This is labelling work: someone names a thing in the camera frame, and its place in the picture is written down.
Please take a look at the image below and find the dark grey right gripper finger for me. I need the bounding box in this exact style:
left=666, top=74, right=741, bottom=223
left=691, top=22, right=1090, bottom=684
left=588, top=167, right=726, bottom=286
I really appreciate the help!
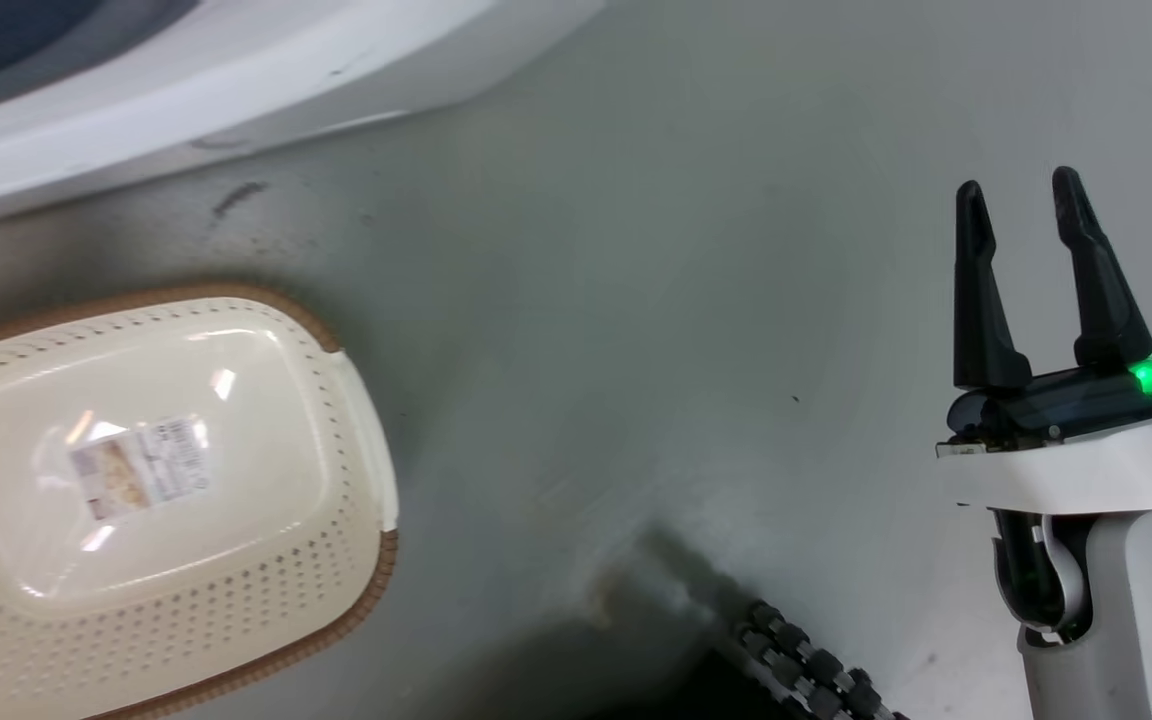
left=1051, top=166, right=1152, bottom=375
left=953, top=180, right=1034, bottom=392

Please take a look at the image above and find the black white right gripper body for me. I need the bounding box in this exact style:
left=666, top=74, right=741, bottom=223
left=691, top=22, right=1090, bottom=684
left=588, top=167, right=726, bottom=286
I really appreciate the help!
left=935, top=334, right=1152, bottom=517

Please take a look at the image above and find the cream perforated laundry basket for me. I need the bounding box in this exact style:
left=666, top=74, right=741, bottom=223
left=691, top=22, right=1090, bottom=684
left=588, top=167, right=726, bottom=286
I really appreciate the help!
left=0, top=283, right=401, bottom=720

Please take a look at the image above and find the white washing machine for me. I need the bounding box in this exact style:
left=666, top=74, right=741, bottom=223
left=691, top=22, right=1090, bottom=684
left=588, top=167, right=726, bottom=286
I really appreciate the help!
left=0, top=0, right=609, bottom=235

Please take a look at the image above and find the paper label sticker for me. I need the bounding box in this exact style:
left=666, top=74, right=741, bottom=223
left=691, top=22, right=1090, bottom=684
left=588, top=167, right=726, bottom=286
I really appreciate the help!
left=69, top=417, right=214, bottom=524

